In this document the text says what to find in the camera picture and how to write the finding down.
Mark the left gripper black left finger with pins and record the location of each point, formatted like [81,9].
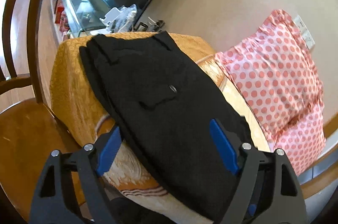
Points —
[109,151]

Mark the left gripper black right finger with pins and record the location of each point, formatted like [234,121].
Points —
[268,190]

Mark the black pants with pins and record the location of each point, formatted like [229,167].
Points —
[163,103]

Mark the brown wooden chair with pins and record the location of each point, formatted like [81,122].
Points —
[30,131]

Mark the golden yellow bed blanket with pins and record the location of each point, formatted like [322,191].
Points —
[75,104]

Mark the pink polka dot pillow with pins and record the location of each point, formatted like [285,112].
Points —
[275,74]

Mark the white clutter on stand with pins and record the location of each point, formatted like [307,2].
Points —
[120,19]

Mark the glass top TV stand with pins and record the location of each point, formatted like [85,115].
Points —
[84,16]

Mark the white wall switch plate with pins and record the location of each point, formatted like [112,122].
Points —
[309,41]

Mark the white wall power socket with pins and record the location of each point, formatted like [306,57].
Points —
[300,24]

